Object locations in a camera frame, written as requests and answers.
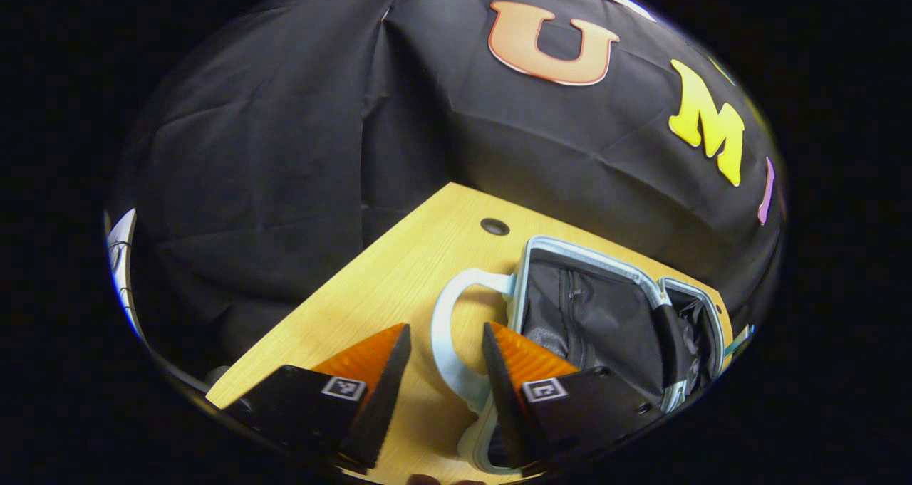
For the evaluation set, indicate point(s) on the white device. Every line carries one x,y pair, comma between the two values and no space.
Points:
121,257

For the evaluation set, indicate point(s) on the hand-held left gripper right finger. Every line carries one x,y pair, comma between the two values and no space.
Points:
507,407

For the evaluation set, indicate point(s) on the light blue suitcase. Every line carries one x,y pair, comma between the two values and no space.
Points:
591,314

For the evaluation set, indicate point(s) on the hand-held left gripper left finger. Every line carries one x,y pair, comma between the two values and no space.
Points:
381,407

